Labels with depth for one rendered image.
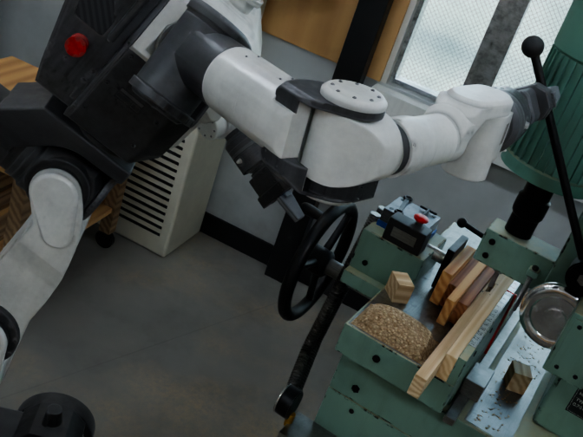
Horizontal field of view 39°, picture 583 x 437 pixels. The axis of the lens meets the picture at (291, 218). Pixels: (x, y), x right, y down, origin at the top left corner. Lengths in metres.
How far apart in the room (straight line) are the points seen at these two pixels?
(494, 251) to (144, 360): 1.38
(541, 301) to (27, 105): 0.91
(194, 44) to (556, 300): 0.75
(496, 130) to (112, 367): 1.70
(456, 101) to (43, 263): 0.79
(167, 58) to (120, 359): 1.62
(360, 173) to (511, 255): 0.67
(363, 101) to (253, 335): 2.01
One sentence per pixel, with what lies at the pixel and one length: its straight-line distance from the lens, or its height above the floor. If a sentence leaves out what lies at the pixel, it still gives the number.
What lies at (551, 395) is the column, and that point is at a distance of 1.57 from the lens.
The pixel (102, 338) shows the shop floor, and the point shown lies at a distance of 2.67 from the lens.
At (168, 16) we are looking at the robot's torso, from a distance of 1.23.
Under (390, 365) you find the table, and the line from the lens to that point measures 1.43.
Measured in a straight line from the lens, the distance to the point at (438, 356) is 1.38.
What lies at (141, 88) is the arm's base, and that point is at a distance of 1.11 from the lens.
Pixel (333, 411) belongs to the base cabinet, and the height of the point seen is 0.67.
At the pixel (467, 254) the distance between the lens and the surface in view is 1.66.
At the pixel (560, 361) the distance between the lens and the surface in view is 1.43.
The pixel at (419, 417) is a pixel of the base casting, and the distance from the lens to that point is 1.54.
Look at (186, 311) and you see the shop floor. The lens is 2.87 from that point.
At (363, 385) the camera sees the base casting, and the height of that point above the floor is 0.75.
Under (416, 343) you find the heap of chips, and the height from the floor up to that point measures 0.92.
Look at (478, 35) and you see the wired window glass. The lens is 2.85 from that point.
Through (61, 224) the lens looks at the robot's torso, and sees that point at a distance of 1.45.
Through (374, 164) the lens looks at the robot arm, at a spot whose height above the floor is 1.32.
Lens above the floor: 1.67
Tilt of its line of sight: 27 degrees down
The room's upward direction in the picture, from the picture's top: 19 degrees clockwise
